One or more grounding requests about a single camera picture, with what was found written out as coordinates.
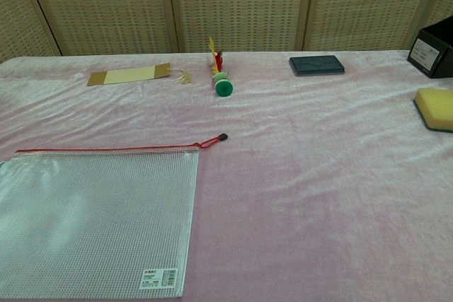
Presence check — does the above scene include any clear mesh zipper pouch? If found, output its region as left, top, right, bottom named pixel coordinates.
left=0, top=133, right=229, bottom=300

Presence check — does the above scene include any yellow sponge with green scourer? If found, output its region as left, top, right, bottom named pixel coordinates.
left=413, top=87, right=453, bottom=134

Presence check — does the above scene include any feather shuttlecock with green base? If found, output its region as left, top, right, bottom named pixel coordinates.
left=207, top=35, right=235, bottom=98

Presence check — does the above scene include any pink velvet tablecloth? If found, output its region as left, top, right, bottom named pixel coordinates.
left=0, top=49, right=453, bottom=302

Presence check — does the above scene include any dark teal flat case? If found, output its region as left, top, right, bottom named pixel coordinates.
left=288, top=54, right=346, bottom=77

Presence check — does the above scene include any gold paper bookmark with tassel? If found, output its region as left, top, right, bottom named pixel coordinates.
left=86, top=62, right=193, bottom=88

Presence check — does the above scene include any black cardboard box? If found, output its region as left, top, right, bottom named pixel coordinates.
left=406, top=15, right=453, bottom=79

